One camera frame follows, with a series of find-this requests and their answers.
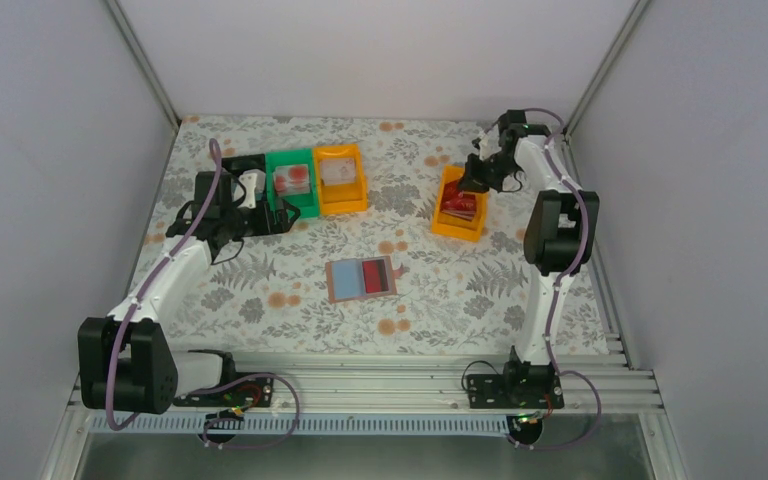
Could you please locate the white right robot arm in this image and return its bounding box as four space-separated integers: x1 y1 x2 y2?
458 109 600 408

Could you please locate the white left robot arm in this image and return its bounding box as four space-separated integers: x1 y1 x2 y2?
77 169 301 414

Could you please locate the red white card stack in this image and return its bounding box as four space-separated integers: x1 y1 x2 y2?
273 164 311 196

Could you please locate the white floral card stack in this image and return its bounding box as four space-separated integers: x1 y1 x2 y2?
319 157 358 186

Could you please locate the red card in holder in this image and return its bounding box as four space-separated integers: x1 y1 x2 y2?
361 259 390 295

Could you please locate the black storage bin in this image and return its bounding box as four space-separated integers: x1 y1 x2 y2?
222 154 268 238

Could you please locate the green storage bin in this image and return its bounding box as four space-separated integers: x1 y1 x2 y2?
265 149 320 218

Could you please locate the orange storage bin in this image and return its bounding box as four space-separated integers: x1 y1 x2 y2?
431 165 488 242

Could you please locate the yellow storage bin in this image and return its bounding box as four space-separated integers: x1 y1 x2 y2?
313 144 368 215

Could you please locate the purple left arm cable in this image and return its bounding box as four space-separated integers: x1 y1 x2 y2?
104 137 300 452

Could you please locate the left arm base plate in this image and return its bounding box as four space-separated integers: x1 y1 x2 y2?
173 372 275 410

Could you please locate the aluminium mounting rail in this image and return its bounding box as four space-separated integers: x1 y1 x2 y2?
126 353 663 438

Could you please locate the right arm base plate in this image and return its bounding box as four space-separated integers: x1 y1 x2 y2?
464 374 565 410

